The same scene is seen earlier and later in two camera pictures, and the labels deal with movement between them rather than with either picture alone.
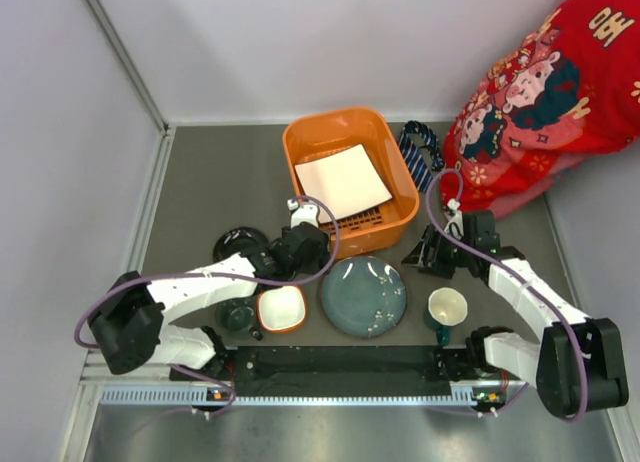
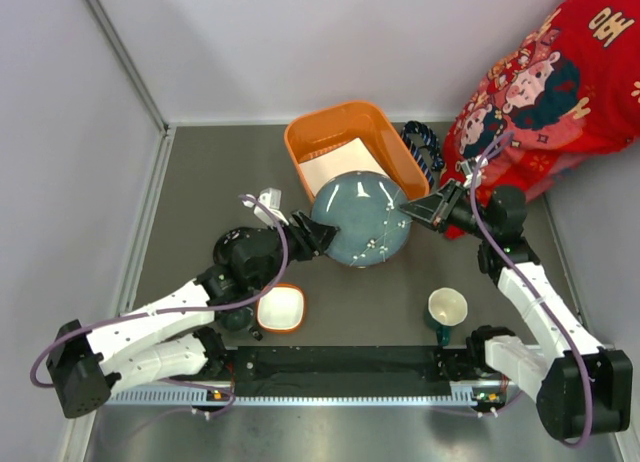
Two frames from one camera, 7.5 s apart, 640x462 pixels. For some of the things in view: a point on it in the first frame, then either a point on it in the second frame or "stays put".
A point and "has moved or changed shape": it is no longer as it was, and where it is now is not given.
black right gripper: x=420 y=254 -> x=429 y=209
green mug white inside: x=447 y=308 stays put
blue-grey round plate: x=364 y=296 -> x=366 y=208
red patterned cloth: x=562 y=95 stays put
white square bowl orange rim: x=282 y=310 stays put
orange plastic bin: x=379 y=227 has moved or changed shape
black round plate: x=244 y=240 stays put
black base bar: x=331 y=366 stays put
